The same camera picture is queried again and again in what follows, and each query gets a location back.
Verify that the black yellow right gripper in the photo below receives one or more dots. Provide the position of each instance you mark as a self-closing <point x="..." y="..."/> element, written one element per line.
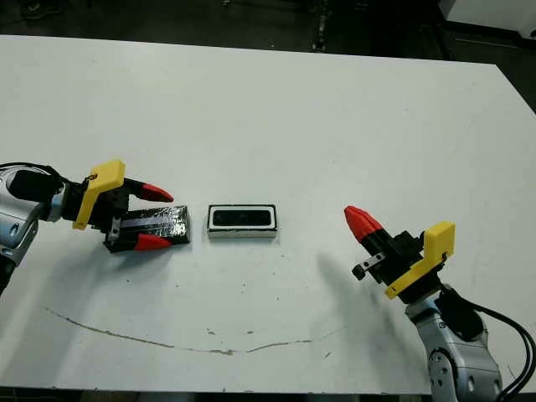
<point x="406" y="259"/>

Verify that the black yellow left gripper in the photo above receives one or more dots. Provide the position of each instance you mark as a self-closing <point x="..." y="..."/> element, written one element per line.
<point x="100" y="188"/>

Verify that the black glossy box lid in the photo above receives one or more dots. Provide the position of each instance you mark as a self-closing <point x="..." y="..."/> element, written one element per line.
<point x="167" y="222"/>

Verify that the black glossy camera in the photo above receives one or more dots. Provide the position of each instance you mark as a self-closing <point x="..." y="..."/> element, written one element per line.
<point x="240" y="218"/>

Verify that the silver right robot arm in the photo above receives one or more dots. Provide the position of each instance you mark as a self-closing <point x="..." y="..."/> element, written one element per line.
<point x="460" y="360"/>

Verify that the white box with black rim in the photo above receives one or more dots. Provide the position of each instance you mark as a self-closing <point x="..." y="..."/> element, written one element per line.
<point x="243" y="234"/>

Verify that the dark shoe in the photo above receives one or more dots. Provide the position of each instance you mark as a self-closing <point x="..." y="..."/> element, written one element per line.
<point x="37" y="9"/>

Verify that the white cabinet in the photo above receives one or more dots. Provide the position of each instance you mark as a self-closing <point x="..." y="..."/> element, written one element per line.
<point x="490" y="14"/>

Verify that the black post behind table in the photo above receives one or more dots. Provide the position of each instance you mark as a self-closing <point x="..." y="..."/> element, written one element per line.
<point x="321" y="25"/>

